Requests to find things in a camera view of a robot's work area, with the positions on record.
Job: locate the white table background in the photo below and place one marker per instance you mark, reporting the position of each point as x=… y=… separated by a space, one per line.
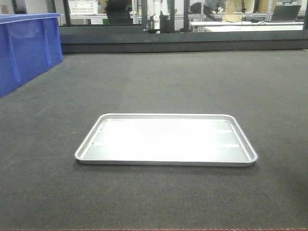
x=244 y=26

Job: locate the white basket background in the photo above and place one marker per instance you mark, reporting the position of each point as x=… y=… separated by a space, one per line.
x=83 y=7

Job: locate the black laptop background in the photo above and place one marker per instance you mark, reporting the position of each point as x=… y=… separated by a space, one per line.
x=285 y=13

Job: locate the black office chair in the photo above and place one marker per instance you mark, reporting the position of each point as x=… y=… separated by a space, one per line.
x=117 y=12

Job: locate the black conveyor belt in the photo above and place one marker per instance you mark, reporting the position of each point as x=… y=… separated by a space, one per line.
x=43 y=187

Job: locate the black conveyor side rail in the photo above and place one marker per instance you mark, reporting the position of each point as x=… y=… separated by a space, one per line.
x=133 y=39

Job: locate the silver metal tray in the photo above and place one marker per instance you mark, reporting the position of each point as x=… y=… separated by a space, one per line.
x=168 y=140

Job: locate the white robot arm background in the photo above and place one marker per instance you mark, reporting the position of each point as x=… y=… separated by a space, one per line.
x=158 y=12

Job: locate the blue plastic crate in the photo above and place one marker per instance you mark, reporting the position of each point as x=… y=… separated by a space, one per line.
x=29 y=46

